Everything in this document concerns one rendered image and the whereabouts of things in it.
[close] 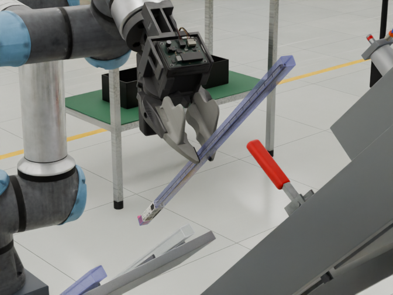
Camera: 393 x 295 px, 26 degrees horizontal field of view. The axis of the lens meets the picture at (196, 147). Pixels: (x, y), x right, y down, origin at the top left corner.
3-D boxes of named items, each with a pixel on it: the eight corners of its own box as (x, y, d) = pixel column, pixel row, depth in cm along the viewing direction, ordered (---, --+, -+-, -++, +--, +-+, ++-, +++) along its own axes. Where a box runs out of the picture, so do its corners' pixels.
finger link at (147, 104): (153, 133, 103) (134, 78, 108) (151, 140, 104) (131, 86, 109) (189, 129, 105) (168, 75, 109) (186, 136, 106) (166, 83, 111)
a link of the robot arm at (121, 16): (106, 26, 116) (161, 21, 119) (117, 51, 114) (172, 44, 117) (116, -15, 110) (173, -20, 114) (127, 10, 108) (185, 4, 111)
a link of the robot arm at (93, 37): (51, 41, 128) (61, -14, 120) (120, 33, 133) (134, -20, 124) (66, 79, 124) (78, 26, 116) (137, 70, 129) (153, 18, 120)
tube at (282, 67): (139, 226, 125) (137, 218, 125) (148, 224, 126) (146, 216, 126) (283, 67, 81) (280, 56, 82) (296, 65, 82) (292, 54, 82)
